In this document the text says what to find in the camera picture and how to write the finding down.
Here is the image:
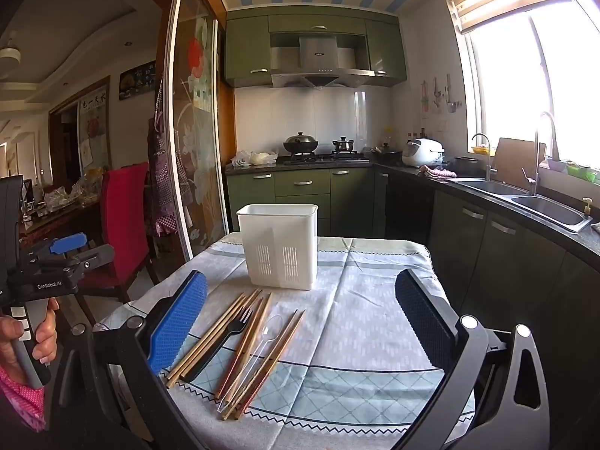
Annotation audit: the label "checked hanging apron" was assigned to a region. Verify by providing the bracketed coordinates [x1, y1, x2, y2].
[144, 75, 192, 239]

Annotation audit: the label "person's left hand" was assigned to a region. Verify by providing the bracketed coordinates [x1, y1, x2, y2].
[0, 297, 61, 386]

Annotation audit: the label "floral glass sliding door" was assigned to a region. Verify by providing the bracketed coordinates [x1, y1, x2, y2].
[162, 0, 235, 263]

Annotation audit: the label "green base cabinets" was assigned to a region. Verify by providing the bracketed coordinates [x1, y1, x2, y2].
[225, 167, 388, 241]

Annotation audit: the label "round ceiling lamp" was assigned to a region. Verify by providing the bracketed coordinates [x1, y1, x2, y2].
[0, 39, 22, 65]

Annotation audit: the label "pile of wooden chopsticks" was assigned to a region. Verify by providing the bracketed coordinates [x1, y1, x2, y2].
[165, 288, 306, 422]

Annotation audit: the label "clear plastic spoon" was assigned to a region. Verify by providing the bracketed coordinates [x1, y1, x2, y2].
[216, 314, 285, 408]

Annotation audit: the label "green wall cabinets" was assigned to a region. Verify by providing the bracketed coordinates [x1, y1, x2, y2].
[224, 8, 408, 89]

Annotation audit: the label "wooden cutting board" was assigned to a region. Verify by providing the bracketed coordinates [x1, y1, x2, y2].
[492, 137, 547, 185]

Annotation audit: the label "black wok with lid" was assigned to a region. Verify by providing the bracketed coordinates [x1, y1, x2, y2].
[282, 132, 320, 156]

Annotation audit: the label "black plastic fork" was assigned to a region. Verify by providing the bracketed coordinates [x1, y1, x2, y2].
[180, 308, 254, 385]

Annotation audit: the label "white plastic bag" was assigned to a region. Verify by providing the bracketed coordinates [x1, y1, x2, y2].
[230, 149, 279, 169]

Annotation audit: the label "steel range hood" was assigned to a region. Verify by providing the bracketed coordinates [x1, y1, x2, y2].
[269, 33, 376, 90]

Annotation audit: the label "cluttered wooden dining table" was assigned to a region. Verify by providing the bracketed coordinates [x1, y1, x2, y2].
[19, 186, 105, 245]

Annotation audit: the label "tall chrome faucet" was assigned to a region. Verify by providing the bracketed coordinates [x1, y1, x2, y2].
[522, 111, 561, 197]

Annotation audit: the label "dark green sink cabinets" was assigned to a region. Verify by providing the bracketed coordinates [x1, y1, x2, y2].
[384, 169, 600, 387]

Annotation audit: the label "hanging kitchen tools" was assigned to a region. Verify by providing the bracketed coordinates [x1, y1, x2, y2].
[419, 74, 463, 116]

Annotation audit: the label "white rice cooker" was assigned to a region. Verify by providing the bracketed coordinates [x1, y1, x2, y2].
[402, 138, 446, 168]

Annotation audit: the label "pink cloth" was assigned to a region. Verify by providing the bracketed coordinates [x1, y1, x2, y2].
[419, 164, 458, 179]

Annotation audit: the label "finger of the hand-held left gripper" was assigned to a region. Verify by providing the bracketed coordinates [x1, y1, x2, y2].
[64, 243, 116, 276]
[25, 232, 92, 262]

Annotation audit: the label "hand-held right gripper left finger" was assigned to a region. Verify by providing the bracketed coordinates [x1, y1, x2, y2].
[51, 269, 209, 450]

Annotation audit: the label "green bowls on windowsill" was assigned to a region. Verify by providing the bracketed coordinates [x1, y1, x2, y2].
[564, 160, 600, 184]

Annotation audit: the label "calligraphy wall poster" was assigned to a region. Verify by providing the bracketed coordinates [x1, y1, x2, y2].
[77, 84, 111, 170]

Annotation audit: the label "black frying pan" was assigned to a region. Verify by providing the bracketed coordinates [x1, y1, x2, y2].
[372, 143, 404, 161]

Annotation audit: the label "grey patterned tablecloth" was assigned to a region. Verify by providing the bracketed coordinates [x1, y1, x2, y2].
[96, 232, 476, 450]

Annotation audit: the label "white plastic utensil holder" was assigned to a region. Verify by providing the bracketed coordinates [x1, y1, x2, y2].
[236, 203, 320, 291]

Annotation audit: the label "steel double sink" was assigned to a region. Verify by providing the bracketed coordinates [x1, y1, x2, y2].
[447, 177, 594, 234]

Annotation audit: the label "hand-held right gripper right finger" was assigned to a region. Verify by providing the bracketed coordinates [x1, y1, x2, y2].
[394, 268, 551, 450]

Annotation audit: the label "dark wall clock picture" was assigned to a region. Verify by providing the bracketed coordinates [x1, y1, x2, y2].
[118, 60, 157, 101]

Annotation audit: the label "dark cooking pot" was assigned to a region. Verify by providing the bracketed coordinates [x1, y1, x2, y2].
[452, 156, 484, 177]

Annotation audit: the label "black gas stove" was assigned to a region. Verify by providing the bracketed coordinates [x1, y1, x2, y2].
[280, 151, 372, 165]

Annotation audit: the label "red dining chair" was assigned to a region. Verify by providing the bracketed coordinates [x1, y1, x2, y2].
[77, 162, 161, 314]

